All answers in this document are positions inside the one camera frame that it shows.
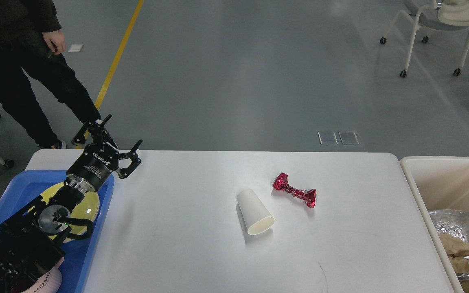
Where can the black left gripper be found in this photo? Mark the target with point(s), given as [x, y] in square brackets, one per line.
[100, 158]

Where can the blue plastic tray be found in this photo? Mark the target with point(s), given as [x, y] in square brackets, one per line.
[79, 254]

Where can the white rolling chair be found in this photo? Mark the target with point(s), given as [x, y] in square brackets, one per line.
[434, 15]

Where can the yellow plastic plate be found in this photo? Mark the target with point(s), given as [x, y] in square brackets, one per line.
[87, 209]

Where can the large foil bag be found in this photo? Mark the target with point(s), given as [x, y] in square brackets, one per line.
[453, 222]

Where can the red foil wrapper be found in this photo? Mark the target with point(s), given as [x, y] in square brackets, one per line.
[308, 196]

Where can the beige plastic bin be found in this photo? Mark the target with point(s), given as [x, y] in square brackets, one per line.
[439, 182]

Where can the person's bare hand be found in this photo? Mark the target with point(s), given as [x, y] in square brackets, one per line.
[55, 41]

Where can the brown paper ball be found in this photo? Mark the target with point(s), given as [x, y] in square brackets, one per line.
[457, 251]

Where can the pink ribbed mug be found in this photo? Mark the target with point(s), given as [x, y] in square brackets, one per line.
[49, 283]

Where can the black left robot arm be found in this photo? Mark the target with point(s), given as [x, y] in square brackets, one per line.
[31, 238]

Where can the person in brown sweater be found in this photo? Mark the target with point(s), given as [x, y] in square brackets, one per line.
[24, 55]

